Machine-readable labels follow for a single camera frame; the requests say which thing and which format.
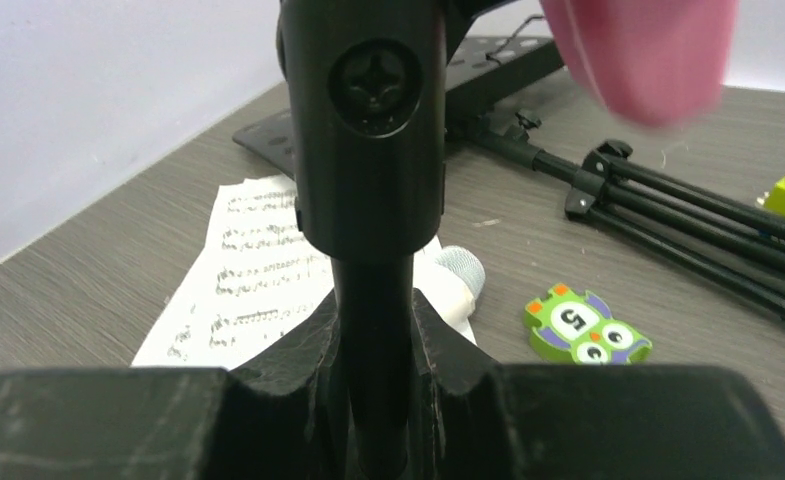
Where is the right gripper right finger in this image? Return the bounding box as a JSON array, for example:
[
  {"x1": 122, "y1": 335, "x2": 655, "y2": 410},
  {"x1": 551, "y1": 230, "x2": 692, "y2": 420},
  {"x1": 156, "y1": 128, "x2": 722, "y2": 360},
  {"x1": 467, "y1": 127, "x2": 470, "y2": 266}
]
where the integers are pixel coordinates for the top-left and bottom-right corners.
[{"x1": 410, "y1": 294, "x2": 785, "y2": 479}]

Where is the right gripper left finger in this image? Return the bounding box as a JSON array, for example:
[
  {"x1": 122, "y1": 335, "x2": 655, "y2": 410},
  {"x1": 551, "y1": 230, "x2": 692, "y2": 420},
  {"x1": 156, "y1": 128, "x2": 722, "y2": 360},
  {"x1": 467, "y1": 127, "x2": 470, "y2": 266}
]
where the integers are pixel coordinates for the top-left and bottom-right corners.
[{"x1": 0, "y1": 295, "x2": 348, "y2": 479}]

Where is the white toy microphone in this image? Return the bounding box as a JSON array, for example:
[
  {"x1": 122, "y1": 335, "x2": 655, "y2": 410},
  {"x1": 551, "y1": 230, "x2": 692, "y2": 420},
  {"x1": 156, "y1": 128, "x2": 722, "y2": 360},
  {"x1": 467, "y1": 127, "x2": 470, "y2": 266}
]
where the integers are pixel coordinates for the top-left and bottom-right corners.
[{"x1": 434, "y1": 245, "x2": 486, "y2": 344}]

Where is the sheet music page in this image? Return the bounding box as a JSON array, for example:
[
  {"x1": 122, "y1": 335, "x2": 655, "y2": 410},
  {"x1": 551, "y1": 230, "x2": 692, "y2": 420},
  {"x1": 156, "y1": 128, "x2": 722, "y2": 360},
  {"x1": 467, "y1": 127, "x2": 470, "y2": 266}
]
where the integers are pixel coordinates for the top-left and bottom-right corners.
[{"x1": 130, "y1": 174, "x2": 479, "y2": 371}]

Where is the black music stand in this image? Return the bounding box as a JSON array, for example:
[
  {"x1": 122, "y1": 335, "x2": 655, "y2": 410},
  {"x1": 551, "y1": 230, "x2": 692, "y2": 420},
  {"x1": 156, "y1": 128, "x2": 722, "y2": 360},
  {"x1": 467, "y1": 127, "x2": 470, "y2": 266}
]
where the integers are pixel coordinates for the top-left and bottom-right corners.
[{"x1": 231, "y1": 13, "x2": 785, "y2": 342}]

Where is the pink toy microphone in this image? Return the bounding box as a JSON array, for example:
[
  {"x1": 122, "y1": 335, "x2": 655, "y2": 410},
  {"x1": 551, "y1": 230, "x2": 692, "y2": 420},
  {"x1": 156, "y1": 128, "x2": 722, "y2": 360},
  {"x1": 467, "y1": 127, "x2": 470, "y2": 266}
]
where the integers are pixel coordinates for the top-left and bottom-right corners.
[{"x1": 541, "y1": 0, "x2": 739, "y2": 128}]

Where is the green owl number block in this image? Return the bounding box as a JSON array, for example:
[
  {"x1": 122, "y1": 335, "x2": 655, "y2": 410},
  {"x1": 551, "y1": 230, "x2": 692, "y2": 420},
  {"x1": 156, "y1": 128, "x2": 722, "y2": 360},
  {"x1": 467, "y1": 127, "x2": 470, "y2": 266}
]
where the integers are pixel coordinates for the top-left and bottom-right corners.
[{"x1": 523, "y1": 283, "x2": 653, "y2": 365}]

